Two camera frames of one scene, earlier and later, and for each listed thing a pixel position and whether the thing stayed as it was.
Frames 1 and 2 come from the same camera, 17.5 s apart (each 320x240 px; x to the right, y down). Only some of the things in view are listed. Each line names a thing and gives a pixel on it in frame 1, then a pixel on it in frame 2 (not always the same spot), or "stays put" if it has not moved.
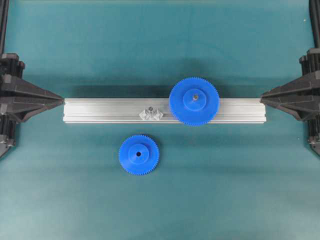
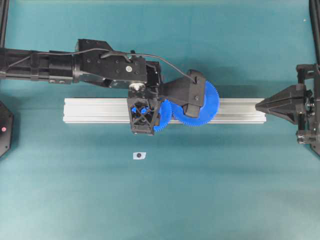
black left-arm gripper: (19, 99) → (144, 100)
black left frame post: (4, 11) stays put
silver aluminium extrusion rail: (156, 110) stays put
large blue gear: (194, 101) stays put
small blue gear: (139, 154) → (165, 113)
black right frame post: (314, 12) stays put
